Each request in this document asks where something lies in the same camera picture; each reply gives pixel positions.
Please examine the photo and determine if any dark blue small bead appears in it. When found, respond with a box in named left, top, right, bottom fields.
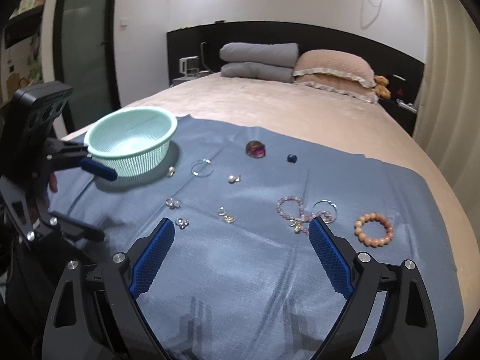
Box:
left=287, top=154, right=298, bottom=164

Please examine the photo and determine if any gold silver earring pair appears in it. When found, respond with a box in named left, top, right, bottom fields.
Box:
left=217, top=206, right=235, bottom=224

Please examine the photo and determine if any white wall cable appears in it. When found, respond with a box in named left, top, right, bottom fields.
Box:
left=360, top=0, right=386, bottom=30

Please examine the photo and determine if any grey folded pillow lower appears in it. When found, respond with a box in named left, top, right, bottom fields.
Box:
left=220, top=62, right=293, bottom=83

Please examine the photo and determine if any beige bed cover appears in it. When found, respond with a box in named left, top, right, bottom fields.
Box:
left=59, top=71, right=480, bottom=353

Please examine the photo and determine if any pink bead bracelet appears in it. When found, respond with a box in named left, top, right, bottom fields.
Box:
left=276, top=194, right=333, bottom=234

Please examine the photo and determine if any black headboard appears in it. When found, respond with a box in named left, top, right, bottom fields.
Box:
left=167, top=21, right=425, bottom=135

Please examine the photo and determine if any beige ruffled pillow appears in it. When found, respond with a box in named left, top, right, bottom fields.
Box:
left=292, top=49, right=375, bottom=89
left=295, top=74, right=377, bottom=103

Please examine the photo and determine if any mint green mesh basket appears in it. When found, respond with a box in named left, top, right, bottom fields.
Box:
left=84, top=106, right=178, bottom=177

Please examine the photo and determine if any beige ruffled pillow upper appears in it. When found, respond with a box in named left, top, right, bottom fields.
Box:
left=292, top=49, right=375, bottom=89

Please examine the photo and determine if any brown teddy bear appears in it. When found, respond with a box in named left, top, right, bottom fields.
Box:
left=374, top=76, right=391, bottom=100

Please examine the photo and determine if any pearl earring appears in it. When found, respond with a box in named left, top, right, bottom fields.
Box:
left=228, top=175, right=241, bottom=184
left=167, top=166, right=176, bottom=177

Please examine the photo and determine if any blue cloth mat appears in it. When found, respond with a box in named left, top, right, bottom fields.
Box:
left=50, top=116, right=464, bottom=359

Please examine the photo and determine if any orange wooden bead bracelet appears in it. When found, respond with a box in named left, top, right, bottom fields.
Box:
left=353, top=212, right=395, bottom=248

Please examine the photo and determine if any iridescent purple glass ornament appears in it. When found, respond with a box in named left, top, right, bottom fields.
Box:
left=246, top=141, right=266, bottom=158

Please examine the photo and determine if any dark glass door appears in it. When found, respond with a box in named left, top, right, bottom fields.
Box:
left=53, top=0, right=120, bottom=133

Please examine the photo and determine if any person left hand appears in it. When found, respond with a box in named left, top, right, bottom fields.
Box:
left=48, top=173, right=59, bottom=194

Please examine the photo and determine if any cream curtain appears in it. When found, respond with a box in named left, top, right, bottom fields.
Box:
left=414, top=0, right=479, bottom=215

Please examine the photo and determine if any silver earring cluster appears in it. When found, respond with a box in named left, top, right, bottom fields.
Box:
left=175, top=218, right=190, bottom=229
left=165, top=197, right=181, bottom=210

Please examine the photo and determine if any grey folded pillow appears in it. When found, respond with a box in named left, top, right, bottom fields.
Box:
left=219, top=42, right=299, bottom=68
left=220, top=62, right=293, bottom=83

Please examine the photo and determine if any beige ruffled pillow lower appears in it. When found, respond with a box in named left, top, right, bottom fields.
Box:
left=295, top=74, right=377, bottom=103

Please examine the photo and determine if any grey folded pillow upper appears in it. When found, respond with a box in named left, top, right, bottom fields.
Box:
left=219, top=42, right=299, bottom=68

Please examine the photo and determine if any white bedside appliance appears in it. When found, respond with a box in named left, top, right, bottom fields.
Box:
left=179, top=56, right=199, bottom=77

